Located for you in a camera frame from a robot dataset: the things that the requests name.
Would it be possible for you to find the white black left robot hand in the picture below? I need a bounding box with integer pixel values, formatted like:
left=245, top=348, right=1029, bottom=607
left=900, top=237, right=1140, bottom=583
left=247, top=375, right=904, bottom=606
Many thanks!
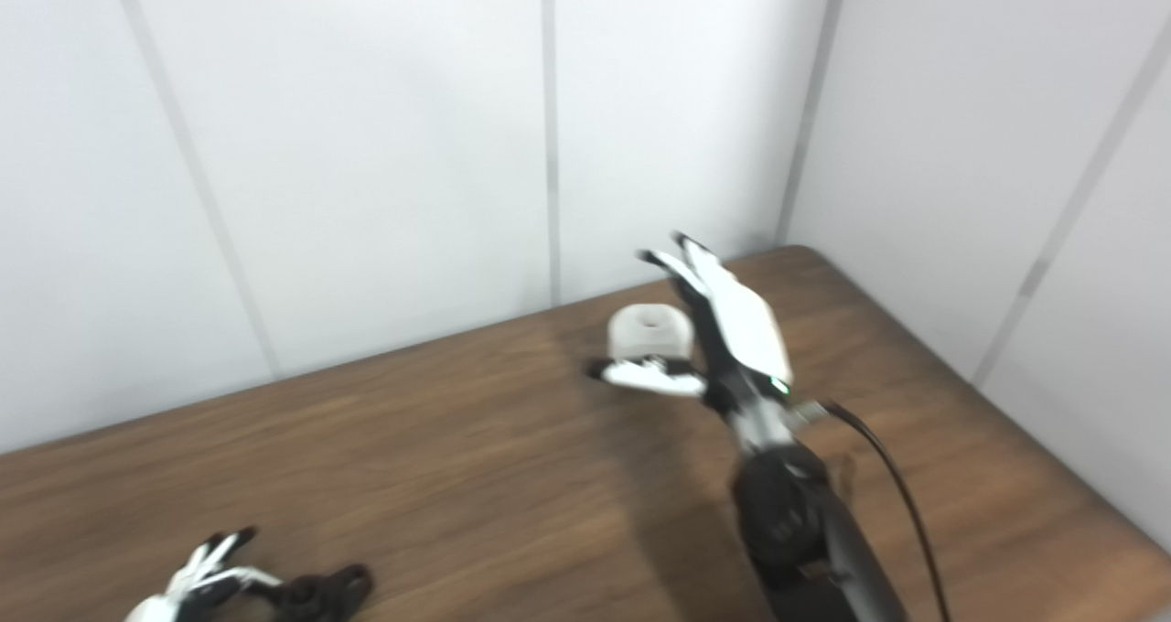
left=124, top=527, right=286, bottom=622

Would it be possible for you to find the round white plastic piece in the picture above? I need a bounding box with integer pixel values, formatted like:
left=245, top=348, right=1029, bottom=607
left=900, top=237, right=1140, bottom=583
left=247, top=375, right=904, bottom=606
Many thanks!
left=607, top=303, right=694, bottom=363

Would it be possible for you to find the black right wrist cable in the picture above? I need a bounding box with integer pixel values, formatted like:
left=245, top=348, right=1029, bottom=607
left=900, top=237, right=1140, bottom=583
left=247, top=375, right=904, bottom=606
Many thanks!
left=803, top=400, right=954, bottom=622

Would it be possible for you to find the black flanged holder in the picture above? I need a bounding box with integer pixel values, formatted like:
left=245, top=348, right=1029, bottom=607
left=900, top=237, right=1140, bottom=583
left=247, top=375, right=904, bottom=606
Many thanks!
left=263, top=563, right=375, bottom=622

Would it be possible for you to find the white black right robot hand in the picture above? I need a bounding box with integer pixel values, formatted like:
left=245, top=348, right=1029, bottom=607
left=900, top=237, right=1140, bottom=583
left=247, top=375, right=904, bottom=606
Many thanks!
left=585, top=231, right=795, bottom=405

